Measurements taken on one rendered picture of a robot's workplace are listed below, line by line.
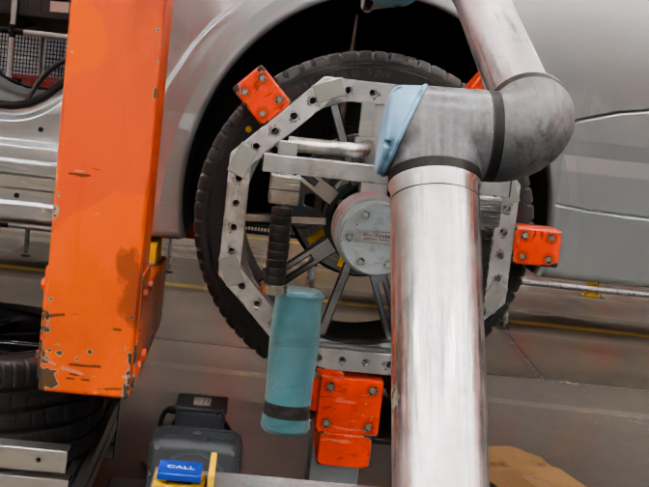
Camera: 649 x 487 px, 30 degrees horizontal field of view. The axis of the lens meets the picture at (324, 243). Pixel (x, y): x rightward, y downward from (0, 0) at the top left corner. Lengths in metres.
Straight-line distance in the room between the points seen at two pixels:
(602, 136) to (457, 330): 1.37
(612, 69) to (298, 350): 1.00
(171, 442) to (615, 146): 1.15
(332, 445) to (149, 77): 0.77
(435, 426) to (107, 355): 0.93
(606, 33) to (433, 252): 1.37
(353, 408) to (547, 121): 0.92
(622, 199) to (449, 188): 1.31
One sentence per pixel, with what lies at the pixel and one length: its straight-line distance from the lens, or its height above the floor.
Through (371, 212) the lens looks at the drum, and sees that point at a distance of 2.09.
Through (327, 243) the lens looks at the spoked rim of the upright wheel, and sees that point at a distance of 2.34.
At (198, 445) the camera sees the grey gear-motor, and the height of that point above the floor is 0.40.
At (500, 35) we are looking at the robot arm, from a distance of 1.76.
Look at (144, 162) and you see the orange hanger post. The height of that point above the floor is 0.94.
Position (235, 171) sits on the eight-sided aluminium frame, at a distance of 2.22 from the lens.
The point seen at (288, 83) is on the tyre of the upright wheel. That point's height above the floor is 1.10.
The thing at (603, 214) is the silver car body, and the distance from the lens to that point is 2.73.
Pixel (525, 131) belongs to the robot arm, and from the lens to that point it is 1.52.
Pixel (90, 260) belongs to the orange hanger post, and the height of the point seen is 0.76.
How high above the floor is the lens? 1.09
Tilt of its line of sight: 7 degrees down
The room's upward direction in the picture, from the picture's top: 6 degrees clockwise
